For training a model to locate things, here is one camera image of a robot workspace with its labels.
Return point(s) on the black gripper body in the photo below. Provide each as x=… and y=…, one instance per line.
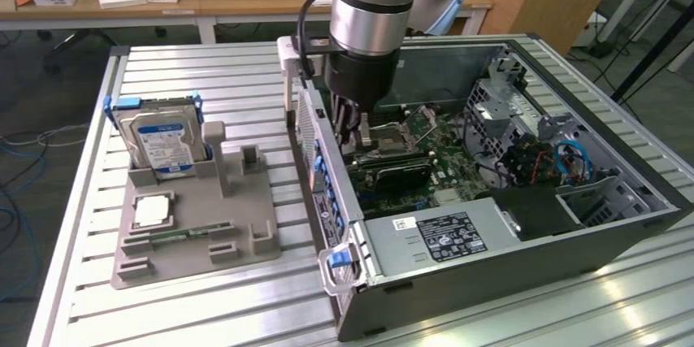
x=360, y=79

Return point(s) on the black graphics card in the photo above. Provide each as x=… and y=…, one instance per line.
x=403, y=176

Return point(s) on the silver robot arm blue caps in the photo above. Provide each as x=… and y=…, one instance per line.
x=368, y=18

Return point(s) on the CPU socket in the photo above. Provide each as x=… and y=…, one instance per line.
x=392, y=144

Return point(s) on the metal socket cover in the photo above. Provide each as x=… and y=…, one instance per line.
x=423, y=123

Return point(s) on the green motherboard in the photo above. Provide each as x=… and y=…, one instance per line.
x=455, y=176

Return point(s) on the silver chipset heat sink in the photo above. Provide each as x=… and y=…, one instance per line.
x=447, y=197

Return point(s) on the grey metal drive cage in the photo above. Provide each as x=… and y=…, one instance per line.
x=490, y=113

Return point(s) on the wooden desk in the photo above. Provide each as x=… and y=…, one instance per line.
x=244, y=1

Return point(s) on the grey power supply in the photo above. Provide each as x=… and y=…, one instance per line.
x=395, y=257

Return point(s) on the blue case latch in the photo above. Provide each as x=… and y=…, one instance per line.
x=336, y=259

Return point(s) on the hard disk blue carrier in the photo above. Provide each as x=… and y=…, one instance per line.
x=163, y=148

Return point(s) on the black plastic shroud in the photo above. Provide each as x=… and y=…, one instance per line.
x=536, y=211

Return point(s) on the green RAM stick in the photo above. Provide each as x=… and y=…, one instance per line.
x=181, y=235

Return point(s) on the silver CPU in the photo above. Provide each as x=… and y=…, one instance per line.
x=151, y=213

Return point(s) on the grey parts rack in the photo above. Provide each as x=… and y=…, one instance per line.
x=184, y=257

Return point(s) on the open black PC case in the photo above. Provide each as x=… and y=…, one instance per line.
x=487, y=294

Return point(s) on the grey disk bay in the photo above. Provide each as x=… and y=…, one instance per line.
x=612, y=196

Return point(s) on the black chair base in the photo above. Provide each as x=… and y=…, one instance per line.
x=70, y=40

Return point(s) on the black tripod leg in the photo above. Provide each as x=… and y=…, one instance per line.
x=658, y=44

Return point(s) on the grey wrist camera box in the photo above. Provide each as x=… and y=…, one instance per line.
x=287, y=58

